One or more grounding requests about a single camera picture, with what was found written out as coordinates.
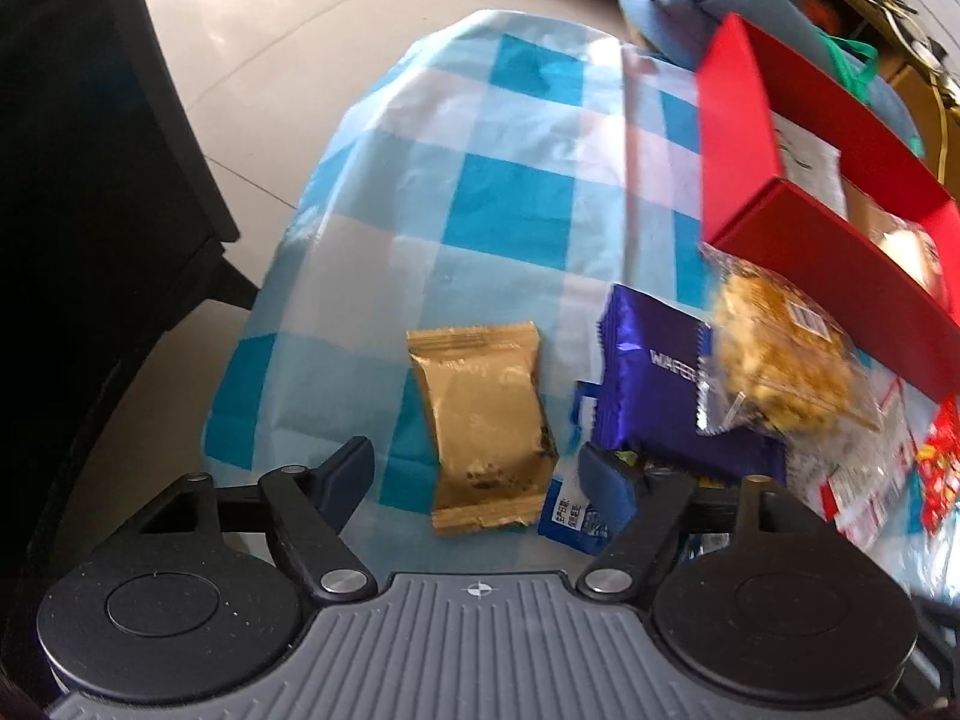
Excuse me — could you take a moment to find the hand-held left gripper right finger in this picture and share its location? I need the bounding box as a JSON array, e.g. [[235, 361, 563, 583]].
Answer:
[[577, 442, 823, 603]]

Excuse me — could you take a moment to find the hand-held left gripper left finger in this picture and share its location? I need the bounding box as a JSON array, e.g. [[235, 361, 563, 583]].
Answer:
[[135, 439, 377, 605]]

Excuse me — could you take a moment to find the gold snack packet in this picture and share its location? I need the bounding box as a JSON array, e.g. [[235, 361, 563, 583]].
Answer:
[[406, 320, 562, 539]]

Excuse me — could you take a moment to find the red cardboard box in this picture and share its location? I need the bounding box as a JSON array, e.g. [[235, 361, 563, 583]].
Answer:
[[696, 13, 960, 402]]

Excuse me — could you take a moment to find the small blue snack packet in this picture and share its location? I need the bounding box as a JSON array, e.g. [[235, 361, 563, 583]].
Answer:
[[538, 379, 625, 557]]

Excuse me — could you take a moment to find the purple wafer packet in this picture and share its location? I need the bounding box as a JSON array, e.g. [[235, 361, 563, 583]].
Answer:
[[592, 283, 787, 485]]

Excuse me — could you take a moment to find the clear packet of yellow crackers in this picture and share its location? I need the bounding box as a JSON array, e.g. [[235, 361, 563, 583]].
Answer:
[[694, 244, 887, 440]]

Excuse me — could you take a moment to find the red and white snack packet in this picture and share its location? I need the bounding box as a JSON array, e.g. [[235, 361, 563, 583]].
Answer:
[[787, 375, 947, 550]]

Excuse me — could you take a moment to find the blue checked tablecloth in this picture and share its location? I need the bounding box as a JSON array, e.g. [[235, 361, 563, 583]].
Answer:
[[201, 9, 960, 601]]

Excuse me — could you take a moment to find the red printed snack packet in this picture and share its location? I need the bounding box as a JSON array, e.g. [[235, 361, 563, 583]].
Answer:
[[911, 397, 960, 538]]

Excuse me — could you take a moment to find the black furniture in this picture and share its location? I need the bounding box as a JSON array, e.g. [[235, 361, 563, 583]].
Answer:
[[0, 0, 260, 695]]

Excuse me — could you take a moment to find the pale round snack packet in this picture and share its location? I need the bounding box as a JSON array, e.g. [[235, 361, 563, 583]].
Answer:
[[847, 187, 943, 295]]

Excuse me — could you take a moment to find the green bag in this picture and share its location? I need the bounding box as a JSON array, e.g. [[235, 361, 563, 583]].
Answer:
[[821, 30, 925, 158]]

